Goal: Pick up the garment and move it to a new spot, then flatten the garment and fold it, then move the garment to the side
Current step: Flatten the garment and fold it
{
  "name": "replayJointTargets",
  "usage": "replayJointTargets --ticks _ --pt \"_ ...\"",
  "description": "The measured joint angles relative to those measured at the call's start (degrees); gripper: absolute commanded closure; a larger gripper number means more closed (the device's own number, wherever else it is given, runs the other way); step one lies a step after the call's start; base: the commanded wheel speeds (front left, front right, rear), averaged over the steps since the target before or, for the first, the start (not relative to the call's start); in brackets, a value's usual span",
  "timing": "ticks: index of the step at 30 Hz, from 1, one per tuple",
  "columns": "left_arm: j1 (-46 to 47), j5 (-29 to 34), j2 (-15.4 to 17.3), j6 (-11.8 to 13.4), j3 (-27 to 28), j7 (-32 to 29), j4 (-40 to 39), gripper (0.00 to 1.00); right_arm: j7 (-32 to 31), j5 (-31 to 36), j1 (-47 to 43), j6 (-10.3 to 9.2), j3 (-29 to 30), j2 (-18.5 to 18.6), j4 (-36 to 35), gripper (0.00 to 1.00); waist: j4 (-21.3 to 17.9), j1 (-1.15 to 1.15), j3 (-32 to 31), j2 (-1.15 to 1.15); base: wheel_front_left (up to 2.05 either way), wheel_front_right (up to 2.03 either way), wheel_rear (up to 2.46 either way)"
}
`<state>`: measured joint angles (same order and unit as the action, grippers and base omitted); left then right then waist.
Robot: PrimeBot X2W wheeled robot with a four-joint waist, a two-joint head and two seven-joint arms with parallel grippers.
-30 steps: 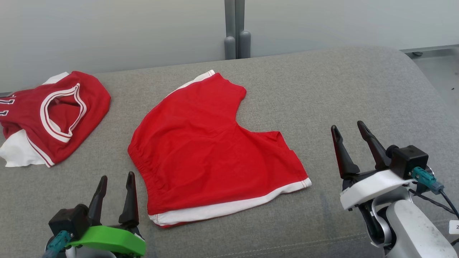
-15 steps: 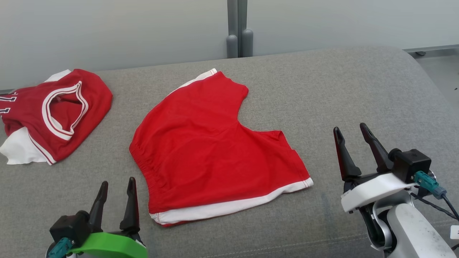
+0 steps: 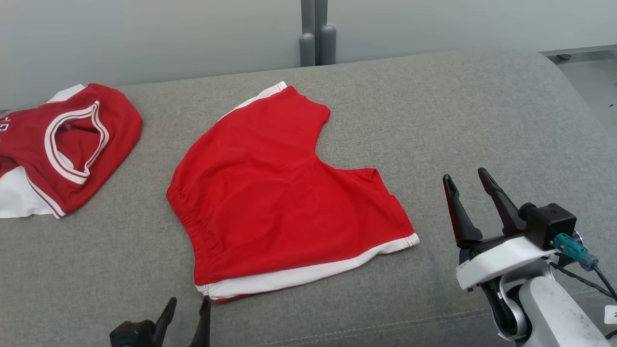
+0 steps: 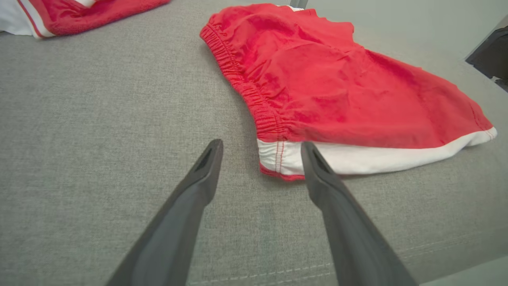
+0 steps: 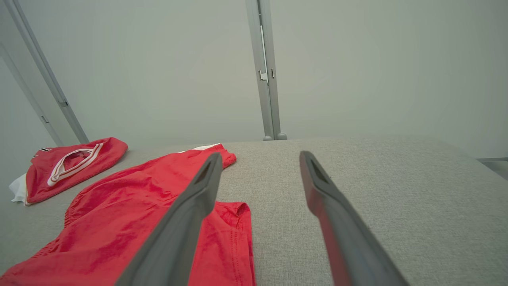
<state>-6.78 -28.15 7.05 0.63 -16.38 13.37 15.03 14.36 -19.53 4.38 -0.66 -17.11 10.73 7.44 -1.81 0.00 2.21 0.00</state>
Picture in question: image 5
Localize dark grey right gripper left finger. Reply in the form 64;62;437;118
115;153;223;286

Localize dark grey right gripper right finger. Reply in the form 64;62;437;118
300;151;409;286

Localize red shorts with white stripe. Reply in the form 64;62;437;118
0;143;257;286

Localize red basketball jersey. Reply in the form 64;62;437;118
10;137;129;206

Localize grey fabric sofa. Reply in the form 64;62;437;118
0;135;508;286

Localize grey double partition post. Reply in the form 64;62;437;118
245;0;287;141

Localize grey slanted partition post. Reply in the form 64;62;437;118
0;0;90;147

